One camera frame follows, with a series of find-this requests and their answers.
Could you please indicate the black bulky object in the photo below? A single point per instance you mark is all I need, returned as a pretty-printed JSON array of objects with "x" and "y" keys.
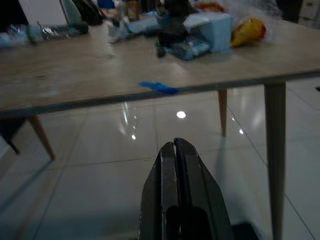
[{"x": 172, "y": 27}]

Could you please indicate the dark green small box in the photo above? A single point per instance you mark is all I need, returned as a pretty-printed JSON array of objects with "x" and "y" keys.
[{"x": 80, "y": 27}]

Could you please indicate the blue tape strip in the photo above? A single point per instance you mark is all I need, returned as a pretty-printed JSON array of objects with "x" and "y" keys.
[{"x": 160, "y": 87}]

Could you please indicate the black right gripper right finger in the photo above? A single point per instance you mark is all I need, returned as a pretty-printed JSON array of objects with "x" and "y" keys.
[{"x": 200, "y": 190}]

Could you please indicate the white drawer cabinet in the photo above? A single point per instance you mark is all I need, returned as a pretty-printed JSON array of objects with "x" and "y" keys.
[{"x": 309, "y": 12}]

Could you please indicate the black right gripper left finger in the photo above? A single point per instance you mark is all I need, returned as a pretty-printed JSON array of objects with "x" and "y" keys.
[{"x": 168, "y": 180}]

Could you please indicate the light wooden table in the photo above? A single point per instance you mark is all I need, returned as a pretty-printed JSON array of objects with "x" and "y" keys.
[{"x": 100, "y": 70}]

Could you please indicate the light blue cardboard box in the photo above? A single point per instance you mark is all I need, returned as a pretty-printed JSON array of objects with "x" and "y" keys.
[{"x": 215, "y": 30}]

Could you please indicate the orange snack bag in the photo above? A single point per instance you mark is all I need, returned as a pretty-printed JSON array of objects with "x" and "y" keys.
[{"x": 210, "y": 6}]

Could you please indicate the blue snack packet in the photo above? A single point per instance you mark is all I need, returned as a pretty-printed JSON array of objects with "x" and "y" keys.
[{"x": 190, "y": 48}]

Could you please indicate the light blue flat sheet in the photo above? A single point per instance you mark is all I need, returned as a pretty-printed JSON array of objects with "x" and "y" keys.
[{"x": 143, "y": 25}]

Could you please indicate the black bag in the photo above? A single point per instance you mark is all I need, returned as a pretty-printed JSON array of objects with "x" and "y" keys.
[{"x": 90, "y": 11}]

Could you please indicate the yellow snack bag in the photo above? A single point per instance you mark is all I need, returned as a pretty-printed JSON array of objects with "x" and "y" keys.
[{"x": 247, "y": 32}]

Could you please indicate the clear plastic bag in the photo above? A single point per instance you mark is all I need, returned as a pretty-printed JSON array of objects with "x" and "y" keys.
[{"x": 252, "y": 10}]

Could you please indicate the white crumpled wrapper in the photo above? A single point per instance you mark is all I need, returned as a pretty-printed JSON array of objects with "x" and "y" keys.
[{"x": 118, "y": 31}]

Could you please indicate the clear plastic bottle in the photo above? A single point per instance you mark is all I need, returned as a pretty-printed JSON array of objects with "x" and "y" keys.
[{"x": 12, "y": 37}]

